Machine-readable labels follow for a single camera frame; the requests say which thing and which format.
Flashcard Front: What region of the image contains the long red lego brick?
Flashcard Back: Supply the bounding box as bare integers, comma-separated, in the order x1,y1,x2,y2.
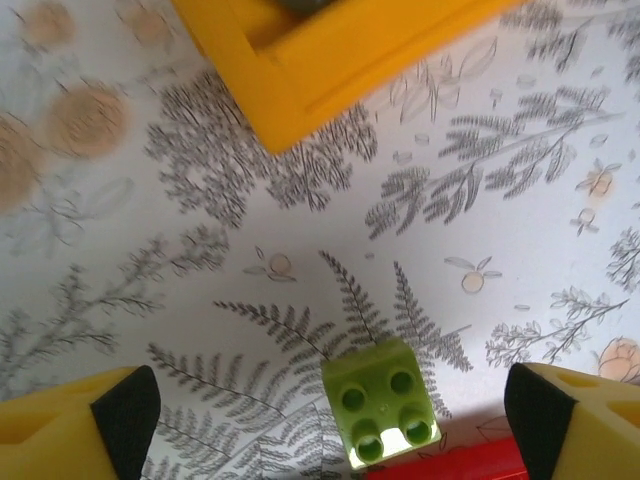
364,435,529,480

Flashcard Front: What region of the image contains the yellow plastic bin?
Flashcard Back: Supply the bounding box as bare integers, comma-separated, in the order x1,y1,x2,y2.
169,0,526,155

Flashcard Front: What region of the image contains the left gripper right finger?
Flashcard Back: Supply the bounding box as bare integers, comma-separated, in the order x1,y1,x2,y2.
502,362,640,480

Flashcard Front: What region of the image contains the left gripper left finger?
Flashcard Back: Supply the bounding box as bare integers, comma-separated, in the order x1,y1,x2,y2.
0,364,161,480

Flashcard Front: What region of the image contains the small green lego brick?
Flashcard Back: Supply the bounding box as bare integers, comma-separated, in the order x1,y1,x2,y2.
319,335,446,471

